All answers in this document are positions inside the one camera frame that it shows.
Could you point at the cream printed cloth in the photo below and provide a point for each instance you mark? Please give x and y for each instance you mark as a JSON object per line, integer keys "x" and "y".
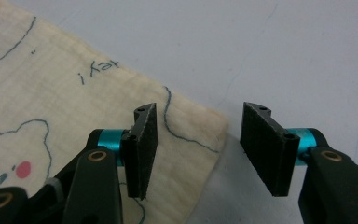
{"x": 74, "y": 102}

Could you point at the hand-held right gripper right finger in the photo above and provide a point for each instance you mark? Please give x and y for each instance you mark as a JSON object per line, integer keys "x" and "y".
{"x": 268, "y": 152}

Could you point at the white grid mat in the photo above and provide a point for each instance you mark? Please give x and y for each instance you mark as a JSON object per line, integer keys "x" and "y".
{"x": 292, "y": 46}

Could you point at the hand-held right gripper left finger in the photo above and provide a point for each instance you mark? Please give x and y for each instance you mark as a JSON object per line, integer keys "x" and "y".
{"x": 140, "y": 149}

